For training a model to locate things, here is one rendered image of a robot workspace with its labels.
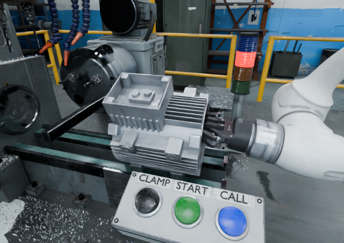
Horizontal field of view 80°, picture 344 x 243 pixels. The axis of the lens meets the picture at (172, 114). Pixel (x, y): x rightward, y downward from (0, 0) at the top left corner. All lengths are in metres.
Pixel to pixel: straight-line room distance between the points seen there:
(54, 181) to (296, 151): 0.63
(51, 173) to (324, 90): 0.73
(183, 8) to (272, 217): 3.20
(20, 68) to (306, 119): 0.77
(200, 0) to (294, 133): 3.11
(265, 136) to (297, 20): 5.03
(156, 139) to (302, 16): 5.15
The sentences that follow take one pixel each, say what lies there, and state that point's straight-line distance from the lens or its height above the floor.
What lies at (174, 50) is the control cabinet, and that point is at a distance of 3.60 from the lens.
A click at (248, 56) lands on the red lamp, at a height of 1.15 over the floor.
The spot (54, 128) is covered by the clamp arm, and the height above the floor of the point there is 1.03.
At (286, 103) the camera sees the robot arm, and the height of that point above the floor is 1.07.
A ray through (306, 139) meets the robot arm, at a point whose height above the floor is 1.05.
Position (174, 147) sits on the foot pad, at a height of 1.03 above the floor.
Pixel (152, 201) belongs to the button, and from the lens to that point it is 0.26.
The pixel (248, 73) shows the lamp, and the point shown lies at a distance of 0.70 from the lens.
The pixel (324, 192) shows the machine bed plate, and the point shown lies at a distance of 0.78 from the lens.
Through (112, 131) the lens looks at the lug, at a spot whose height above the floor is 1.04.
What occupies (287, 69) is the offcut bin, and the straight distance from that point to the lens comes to 5.05.
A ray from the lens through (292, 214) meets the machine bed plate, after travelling 0.67.
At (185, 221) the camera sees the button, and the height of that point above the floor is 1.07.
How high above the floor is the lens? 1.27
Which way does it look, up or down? 26 degrees down
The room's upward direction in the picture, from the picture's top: straight up
